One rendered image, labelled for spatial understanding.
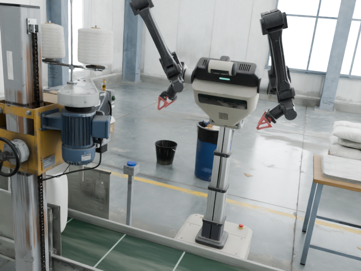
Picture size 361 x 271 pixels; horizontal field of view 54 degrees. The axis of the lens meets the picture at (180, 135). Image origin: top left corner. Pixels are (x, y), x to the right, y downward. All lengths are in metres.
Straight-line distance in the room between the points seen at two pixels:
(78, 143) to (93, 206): 1.08
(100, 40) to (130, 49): 8.96
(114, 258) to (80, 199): 0.63
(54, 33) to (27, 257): 1.12
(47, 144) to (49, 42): 0.48
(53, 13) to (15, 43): 6.29
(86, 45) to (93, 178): 1.16
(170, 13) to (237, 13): 1.88
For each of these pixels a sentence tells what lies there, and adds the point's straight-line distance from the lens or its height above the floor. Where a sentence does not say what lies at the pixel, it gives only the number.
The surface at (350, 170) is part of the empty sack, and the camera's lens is 3.01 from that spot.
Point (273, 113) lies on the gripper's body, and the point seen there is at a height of 1.35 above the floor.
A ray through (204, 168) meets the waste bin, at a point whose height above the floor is 0.16.
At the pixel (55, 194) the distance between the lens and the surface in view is 2.30.
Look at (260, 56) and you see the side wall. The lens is 9.72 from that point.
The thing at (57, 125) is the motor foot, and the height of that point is 1.26.
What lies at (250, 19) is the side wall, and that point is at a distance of 9.77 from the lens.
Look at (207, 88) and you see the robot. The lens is 2.07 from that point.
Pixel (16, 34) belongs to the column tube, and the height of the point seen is 1.64.
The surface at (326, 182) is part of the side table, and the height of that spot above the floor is 0.75.
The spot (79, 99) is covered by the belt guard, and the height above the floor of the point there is 1.40.
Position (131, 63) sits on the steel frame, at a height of 0.53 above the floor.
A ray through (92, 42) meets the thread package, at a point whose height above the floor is 1.63.
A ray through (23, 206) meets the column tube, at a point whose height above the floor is 0.85.
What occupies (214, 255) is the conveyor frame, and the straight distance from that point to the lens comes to 2.31.
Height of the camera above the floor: 1.74
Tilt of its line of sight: 17 degrees down
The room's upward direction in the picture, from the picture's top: 5 degrees clockwise
